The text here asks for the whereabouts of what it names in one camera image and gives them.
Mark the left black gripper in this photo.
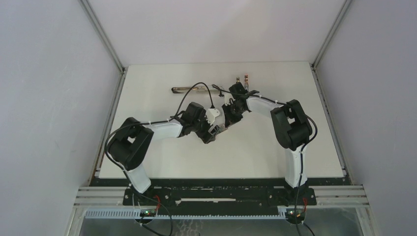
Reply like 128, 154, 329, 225
191, 110, 219, 144

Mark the black and beige stapler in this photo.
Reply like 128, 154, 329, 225
171, 86, 220, 94

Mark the red white staple box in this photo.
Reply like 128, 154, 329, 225
211, 125, 227, 135

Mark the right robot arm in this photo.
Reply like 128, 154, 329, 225
219, 83, 313, 205

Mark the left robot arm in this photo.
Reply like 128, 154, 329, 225
104, 102, 225, 205

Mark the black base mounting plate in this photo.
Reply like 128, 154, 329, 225
90, 177, 351, 216

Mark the left green circuit board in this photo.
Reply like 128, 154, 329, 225
140, 209, 157, 217

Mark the green circuit board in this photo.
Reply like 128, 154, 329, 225
285, 208, 306, 225
140, 209, 157, 217

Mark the right green circuit board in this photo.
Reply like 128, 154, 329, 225
285, 208, 306, 225

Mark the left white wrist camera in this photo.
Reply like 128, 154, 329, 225
206, 108, 221, 125

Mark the left black camera cable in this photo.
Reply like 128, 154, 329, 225
104, 82, 216, 234

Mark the black camera cable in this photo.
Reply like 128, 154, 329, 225
211, 84, 318, 236
104, 82, 216, 234

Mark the aluminium frame rail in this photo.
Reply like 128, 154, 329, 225
74, 185, 370, 208

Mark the right black camera cable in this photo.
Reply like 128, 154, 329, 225
211, 84, 318, 236

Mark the white slotted cable duct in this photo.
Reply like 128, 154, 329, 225
85, 207, 288, 220

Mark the left corner frame post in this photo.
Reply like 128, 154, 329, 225
79, 0, 125, 89

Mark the corner frame post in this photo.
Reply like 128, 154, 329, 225
79, 0, 125, 89
311, 0, 354, 71

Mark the right corner frame post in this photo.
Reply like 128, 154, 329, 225
311, 0, 354, 71

